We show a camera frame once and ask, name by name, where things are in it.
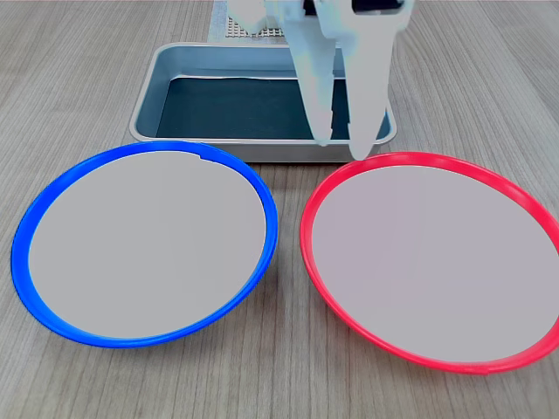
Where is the pale perforated base plate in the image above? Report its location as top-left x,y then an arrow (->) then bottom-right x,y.
225,15 -> 290,40

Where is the translucent tape strip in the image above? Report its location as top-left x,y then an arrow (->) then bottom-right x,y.
210,0 -> 230,43

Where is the blue-rimmed white round plate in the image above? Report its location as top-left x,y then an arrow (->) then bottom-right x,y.
10,139 -> 280,349

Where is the steel rectangular tray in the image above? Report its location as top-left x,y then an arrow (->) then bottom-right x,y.
129,42 -> 398,164

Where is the red-rimmed white round plate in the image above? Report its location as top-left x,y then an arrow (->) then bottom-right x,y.
299,150 -> 559,375

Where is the black tray mat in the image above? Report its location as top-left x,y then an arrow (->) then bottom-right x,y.
155,75 -> 392,141

